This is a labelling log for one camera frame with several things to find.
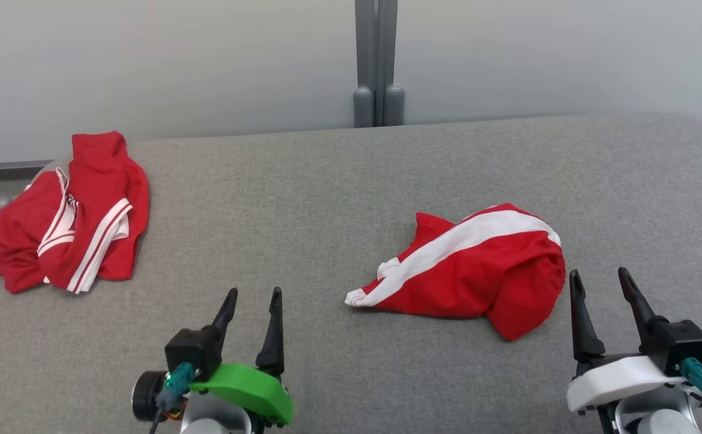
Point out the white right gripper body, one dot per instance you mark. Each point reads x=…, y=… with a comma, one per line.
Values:
x=616, y=380

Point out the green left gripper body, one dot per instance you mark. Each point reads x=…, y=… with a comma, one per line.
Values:
x=248, y=389

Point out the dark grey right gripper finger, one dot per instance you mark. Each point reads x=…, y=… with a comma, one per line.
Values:
x=583, y=325
x=635, y=301

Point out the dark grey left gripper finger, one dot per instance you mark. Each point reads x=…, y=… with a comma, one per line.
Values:
x=227, y=313
x=274, y=337

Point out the red shorts with white stripe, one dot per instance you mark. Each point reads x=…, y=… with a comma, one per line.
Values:
x=477, y=271

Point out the red jersey with white trim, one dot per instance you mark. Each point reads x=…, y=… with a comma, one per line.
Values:
x=94, y=205

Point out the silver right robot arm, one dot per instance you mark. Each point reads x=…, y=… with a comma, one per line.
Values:
x=658, y=419

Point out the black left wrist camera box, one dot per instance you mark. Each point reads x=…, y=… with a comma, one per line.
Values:
x=197, y=349

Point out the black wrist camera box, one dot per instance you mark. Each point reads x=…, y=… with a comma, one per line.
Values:
x=679, y=340
x=197, y=349

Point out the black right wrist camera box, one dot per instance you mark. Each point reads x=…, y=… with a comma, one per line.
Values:
x=679, y=340

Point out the dark grey wall ledge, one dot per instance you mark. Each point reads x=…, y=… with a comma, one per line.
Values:
x=1, y=167

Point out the grey partition post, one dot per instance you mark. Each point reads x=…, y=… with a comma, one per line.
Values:
x=375, y=60

